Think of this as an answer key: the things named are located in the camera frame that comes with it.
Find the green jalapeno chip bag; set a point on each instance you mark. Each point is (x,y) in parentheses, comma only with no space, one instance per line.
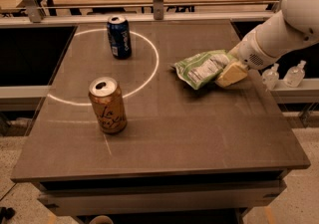
(202,68)

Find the orange LaCroix can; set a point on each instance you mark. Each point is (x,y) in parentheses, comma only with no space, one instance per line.
(107,101)

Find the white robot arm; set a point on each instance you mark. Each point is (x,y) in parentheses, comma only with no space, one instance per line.
(295,26)

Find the blue Pepsi can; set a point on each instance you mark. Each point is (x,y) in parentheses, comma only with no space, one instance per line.
(119,37)

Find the black object on floor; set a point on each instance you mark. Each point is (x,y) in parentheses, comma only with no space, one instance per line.
(6,213)

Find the clear sanitizer bottle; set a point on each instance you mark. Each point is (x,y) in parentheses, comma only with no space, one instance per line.
(295,75)
(270,77)

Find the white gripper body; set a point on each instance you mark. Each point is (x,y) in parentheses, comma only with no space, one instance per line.
(251,53)

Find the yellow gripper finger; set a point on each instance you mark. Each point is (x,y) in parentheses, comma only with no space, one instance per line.
(233,73)

